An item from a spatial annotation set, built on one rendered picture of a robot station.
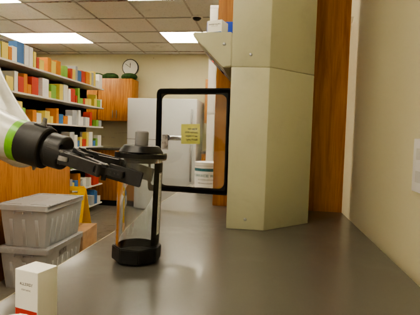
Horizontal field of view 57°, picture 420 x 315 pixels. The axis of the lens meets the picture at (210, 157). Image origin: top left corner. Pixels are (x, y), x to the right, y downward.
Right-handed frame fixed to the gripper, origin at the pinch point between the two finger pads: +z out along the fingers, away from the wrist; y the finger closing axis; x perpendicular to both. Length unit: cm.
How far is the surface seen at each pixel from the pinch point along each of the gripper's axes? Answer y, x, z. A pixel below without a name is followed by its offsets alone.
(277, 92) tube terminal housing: 36, -28, 24
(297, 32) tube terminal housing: 41, -47, 25
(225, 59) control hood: 33.6, -33.2, 7.2
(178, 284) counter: -11.4, 15.1, 15.6
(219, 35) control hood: 34, -39, 4
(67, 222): 221, 96, -111
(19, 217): 189, 91, -135
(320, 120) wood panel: 70, -26, 43
